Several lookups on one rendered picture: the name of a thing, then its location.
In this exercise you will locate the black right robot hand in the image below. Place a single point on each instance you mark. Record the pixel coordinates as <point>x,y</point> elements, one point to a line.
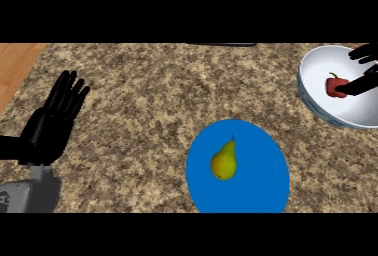
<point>364,80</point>

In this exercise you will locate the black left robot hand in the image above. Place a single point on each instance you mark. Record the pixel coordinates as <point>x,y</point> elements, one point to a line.
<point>48,126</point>

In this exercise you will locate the red bell pepper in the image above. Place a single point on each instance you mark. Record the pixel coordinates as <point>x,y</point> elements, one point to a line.
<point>335,87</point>

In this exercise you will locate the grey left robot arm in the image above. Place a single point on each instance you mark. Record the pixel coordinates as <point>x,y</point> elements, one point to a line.
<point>30,191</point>

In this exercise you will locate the white bowl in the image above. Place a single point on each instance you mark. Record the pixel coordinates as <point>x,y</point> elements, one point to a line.
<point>341,103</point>

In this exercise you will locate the blue plate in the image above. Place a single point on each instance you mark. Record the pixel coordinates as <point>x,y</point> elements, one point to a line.
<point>246,186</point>

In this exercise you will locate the yellow green pear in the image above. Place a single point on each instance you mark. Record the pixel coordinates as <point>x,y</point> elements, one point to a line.
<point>225,162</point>

